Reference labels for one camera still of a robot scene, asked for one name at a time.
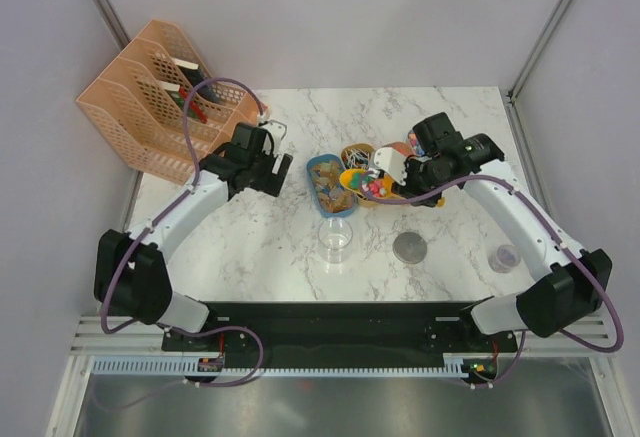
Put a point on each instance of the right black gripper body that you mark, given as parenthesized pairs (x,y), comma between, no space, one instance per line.
(421,178)

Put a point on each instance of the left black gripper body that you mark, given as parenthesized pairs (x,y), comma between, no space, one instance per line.
(263,178)

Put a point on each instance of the yellow plastic scoop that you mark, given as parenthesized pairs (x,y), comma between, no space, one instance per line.
(371,186)

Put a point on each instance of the tan lollipop tray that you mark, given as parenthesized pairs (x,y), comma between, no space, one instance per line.
(355,159)

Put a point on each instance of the light blue star candy tray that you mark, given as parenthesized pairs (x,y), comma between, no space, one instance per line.
(413,142)

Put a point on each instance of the pink gummy tray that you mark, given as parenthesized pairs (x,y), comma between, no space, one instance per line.
(393,153)

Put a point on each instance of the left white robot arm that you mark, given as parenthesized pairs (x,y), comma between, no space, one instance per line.
(131,273)

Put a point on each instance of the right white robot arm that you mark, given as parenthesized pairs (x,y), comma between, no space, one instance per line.
(569,282)

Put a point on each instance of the peach desk organizer tray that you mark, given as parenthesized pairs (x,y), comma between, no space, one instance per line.
(254,112)

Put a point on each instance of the grey metal jar lid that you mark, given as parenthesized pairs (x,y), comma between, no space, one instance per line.
(410,247)

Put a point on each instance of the clear glass jar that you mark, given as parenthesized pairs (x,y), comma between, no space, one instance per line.
(335,243)

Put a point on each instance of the small purple candy cup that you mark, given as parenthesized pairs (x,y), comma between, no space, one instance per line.
(504,259)

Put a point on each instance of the peach file organizer rack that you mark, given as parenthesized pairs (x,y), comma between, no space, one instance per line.
(140,103)

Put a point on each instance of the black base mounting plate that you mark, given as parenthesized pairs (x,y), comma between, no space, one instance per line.
(333,334)

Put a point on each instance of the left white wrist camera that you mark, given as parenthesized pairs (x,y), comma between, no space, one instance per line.
(275,134)

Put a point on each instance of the white slotted cable duct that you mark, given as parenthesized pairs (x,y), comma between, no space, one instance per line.
(194,366)

